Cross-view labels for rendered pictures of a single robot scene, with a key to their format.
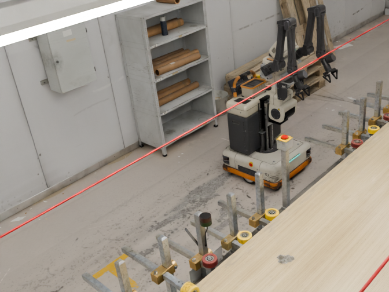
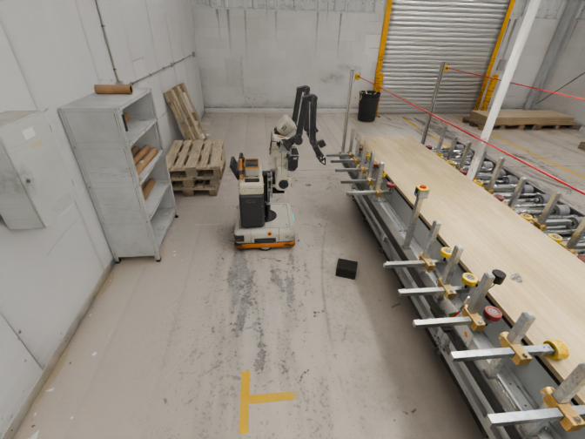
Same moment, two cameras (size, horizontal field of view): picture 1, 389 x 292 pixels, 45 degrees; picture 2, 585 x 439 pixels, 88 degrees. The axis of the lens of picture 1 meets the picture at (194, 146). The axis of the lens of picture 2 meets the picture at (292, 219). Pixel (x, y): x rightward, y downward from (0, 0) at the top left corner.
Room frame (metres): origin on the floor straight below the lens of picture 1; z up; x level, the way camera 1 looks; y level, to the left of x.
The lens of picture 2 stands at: (2.09, 1.49, 2.13)
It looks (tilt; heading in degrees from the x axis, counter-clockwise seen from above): 33 degrees down; 306
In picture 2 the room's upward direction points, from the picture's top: 2 degrees clockwise
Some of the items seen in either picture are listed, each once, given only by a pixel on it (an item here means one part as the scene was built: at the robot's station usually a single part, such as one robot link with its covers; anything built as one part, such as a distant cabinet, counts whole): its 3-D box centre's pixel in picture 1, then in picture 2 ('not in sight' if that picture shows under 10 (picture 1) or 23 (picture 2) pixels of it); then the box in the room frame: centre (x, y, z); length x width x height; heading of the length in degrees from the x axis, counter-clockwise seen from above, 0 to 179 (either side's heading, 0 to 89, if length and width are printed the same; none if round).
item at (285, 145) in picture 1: (285, 143); (421, 192); (2.47, -0.54, 1.18); 0.07 x 0.07 x 0.08; 42
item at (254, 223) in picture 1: (259, 217); (426, 261); (2.28, -0.33, 0.81); 0.14 x 0.06 x 0.05; 132
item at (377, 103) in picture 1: (377, 109); (362, 161); (3.31, -1.45, 0.91); 0.04 x 0.04 x 0.48; 42
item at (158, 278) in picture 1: (164, 271); (514, 347); (1.77, 0.22, 0.95); 0.14 x 0.06 x 0.05; 132
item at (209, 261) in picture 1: (210, 266); (489, 318); (1.87, 0.00, 0.85); 0.08 x 0.08 x 0.11
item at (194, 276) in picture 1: (206, 264); (456, 321); (2.00, 0.02, 0.75); 0.26 x 0.01 x 0.10; 132
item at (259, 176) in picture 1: (260, 206); (427, 251); (2.30, -0.35, 0.88); 0.04 x 0.04 x 0.48; 42
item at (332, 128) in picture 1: (348, 132); (361, 181); (3.18, -1.18, 0.81); 0.43 x 0.03 x 0.04; 42
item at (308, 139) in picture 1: (331, 146); (369, 192); (3.01, -1.00, 0.81); 0.43 x 0.03 x 0.04; 42
